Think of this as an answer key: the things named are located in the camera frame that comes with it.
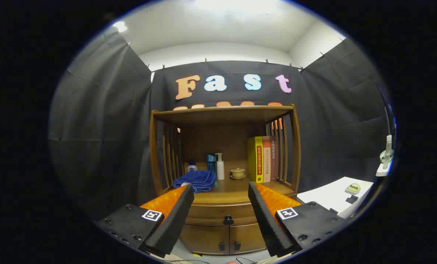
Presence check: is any brown book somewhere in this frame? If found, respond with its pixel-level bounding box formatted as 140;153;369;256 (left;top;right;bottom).
270;136;278;182

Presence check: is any wooden countertop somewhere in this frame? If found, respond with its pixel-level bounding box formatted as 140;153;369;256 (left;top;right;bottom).
162;158;296;206

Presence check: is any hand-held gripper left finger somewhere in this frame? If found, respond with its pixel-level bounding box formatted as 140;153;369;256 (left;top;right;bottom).
94;184;195;258

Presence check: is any orange white book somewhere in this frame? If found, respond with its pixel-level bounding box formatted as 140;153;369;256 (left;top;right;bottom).
262;136;271;183

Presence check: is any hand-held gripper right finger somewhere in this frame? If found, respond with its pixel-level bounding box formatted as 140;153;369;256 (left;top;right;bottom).
248;181;345;258

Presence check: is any white drawer unit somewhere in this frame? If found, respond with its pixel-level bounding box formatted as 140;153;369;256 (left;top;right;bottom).
297;177;374;219

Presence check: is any blue folded towel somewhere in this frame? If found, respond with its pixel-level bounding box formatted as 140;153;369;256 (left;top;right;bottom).
172;170;217;194

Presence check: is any yellow book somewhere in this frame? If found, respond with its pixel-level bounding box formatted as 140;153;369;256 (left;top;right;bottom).
248;136;264;183

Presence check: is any wooden cabinet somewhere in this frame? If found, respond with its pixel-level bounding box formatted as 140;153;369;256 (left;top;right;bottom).
149;104;302;256

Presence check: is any wooden cabinet door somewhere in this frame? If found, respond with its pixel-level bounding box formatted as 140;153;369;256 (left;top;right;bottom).
229;224;266;253
180;224;230;254

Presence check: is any white pump bottle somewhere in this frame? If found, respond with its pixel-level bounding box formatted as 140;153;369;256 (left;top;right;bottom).
215;153;225;180

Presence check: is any wooden drawer with black knob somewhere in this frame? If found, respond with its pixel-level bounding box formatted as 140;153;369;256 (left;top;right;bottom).
185;203;257;226

